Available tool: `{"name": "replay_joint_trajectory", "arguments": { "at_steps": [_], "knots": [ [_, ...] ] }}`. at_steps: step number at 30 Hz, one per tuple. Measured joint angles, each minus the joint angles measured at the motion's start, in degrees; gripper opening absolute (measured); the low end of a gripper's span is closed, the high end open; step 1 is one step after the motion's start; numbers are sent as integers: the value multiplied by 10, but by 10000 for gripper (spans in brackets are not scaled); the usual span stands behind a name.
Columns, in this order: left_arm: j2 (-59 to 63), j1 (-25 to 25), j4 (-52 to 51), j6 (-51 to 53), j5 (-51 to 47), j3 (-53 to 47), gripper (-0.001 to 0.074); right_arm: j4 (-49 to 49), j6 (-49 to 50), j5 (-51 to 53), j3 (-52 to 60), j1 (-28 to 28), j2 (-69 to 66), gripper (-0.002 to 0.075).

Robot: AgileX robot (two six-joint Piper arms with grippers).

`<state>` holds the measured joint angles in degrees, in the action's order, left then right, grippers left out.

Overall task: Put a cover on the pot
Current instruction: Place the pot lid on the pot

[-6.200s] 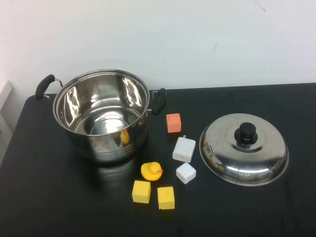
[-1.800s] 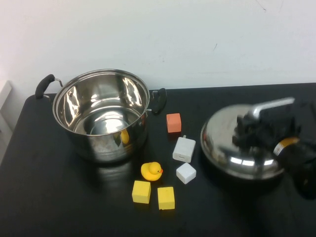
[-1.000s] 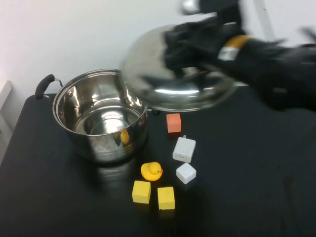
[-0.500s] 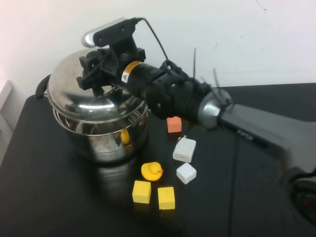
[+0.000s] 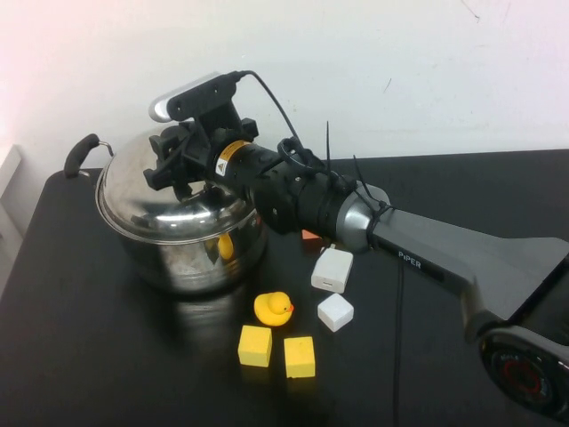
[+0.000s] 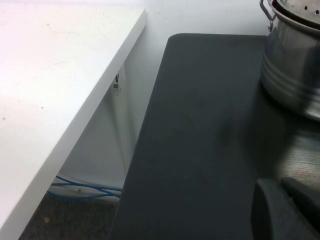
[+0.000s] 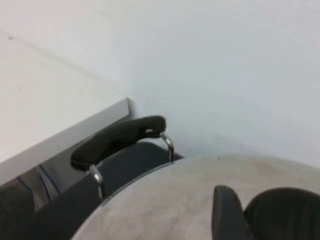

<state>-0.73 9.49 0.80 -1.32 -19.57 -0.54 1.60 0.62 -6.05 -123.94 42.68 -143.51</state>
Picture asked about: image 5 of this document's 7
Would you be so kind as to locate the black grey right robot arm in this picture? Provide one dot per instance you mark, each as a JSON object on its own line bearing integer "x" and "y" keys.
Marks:
{"x": 422, "y": 240}

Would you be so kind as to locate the yellow rubber duck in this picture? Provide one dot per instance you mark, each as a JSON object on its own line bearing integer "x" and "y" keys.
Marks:
{"x": 271, "y": 309}

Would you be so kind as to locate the orange block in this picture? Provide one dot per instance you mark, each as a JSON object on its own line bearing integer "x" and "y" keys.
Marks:
{"x": 310, "y": 242}

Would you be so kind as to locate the stainless steel pot lid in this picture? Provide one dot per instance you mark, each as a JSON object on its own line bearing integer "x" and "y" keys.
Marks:
{"x": 133, "y": 187}

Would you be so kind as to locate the black zip tie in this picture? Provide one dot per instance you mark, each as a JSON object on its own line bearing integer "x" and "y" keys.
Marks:
{"x": 328, "y": 142}
{"x": 361, "y": 178}

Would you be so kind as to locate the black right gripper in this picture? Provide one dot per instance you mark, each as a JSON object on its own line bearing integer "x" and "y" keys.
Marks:
{"x": 222, "y": 155}

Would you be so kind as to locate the white cube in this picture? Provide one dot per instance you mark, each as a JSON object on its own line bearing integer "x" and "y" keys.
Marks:
{"x": 335, "y": 312}

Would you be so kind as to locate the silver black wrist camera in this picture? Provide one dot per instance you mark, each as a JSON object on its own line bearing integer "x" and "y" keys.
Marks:
{"x": 191, "y": 95}

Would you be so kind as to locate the white charger plug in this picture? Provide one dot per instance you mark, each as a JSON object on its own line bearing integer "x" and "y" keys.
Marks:
{"x": 331, "y": 269}

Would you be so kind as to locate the yellow foam cube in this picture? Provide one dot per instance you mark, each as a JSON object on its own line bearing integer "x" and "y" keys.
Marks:
{"x": 254, "y": 347}
{"x": 300, "y": 358}

